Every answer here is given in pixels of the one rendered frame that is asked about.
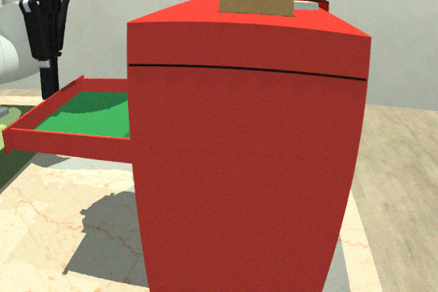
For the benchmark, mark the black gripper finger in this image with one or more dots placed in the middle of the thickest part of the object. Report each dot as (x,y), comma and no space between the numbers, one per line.
(39,33)
(58,27)

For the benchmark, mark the tan rectangular block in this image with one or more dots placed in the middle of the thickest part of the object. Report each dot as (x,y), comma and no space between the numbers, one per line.
(268,7)

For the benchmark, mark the red tool chest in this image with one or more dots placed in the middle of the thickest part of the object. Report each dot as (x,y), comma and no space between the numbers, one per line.
(242,131)

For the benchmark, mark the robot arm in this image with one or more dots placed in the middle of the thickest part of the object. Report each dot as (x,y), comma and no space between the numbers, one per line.
(16,61)

